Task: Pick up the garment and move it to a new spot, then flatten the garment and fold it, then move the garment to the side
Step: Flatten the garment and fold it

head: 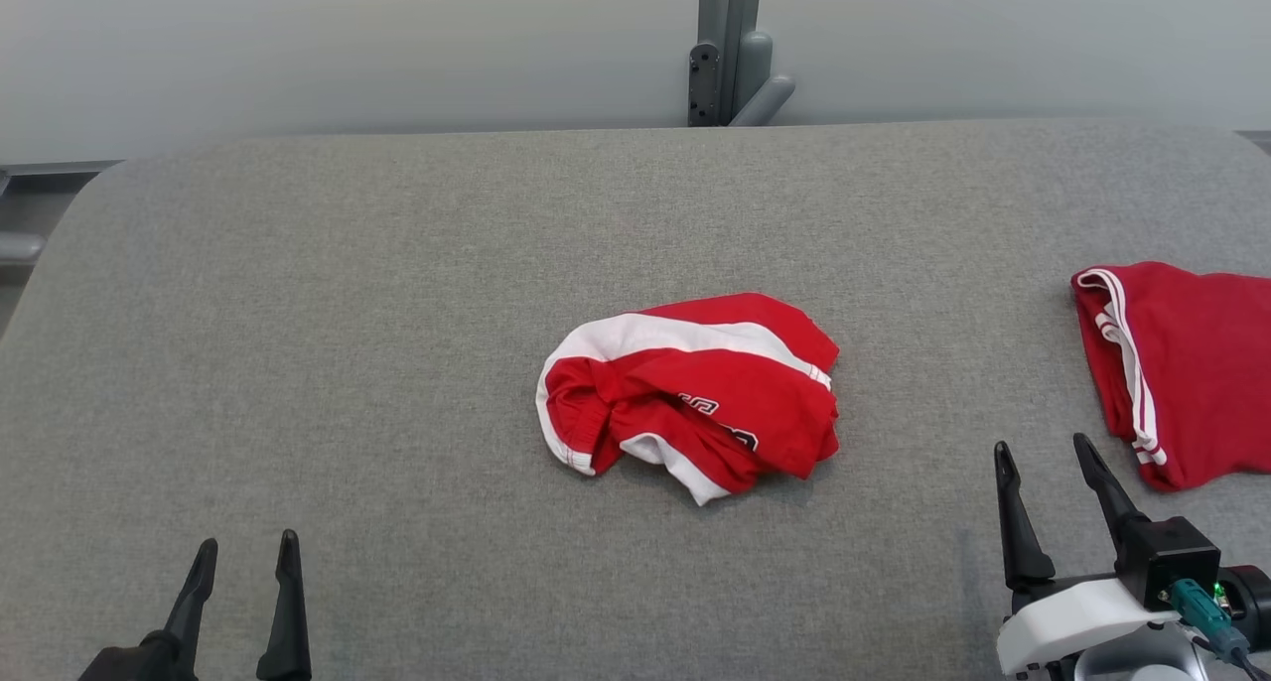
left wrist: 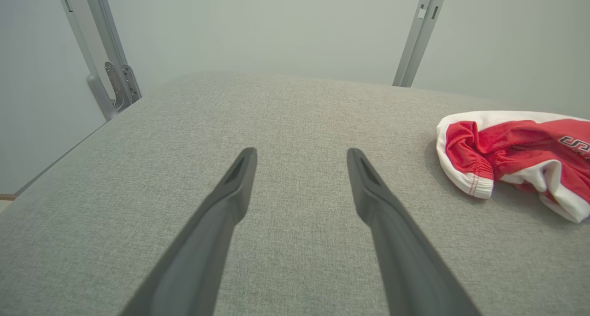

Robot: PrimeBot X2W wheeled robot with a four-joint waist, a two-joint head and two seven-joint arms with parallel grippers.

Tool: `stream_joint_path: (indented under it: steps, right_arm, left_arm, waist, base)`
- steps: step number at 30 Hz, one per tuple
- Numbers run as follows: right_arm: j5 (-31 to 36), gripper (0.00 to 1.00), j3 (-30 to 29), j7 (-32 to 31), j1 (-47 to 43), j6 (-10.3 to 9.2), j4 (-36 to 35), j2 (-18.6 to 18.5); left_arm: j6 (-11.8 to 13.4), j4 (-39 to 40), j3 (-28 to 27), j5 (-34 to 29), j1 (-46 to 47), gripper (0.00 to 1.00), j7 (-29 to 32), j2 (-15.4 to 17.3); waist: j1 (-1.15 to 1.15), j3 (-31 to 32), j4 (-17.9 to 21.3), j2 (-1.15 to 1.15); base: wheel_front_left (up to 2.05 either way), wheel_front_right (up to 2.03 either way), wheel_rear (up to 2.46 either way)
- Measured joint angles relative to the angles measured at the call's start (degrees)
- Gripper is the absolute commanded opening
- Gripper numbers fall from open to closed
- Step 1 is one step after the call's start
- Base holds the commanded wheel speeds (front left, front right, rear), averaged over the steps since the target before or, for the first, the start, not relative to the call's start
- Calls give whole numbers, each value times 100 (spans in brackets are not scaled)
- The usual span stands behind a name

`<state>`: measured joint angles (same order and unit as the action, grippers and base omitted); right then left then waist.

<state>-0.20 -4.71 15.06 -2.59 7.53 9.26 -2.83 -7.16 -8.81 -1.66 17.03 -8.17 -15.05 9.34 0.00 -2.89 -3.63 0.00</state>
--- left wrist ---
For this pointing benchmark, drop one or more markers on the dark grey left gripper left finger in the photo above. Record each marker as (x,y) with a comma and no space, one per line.
(203,251)

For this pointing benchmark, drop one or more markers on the plain grey metal post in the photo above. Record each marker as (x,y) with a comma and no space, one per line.
(421,30)

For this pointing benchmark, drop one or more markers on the grey metal post with bracket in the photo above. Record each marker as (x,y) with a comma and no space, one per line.
(101,44)

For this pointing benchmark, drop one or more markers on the red white basketball shorts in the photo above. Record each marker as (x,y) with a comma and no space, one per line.
(516,141)

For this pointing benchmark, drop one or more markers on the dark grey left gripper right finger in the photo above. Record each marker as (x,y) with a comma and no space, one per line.
(405,260)

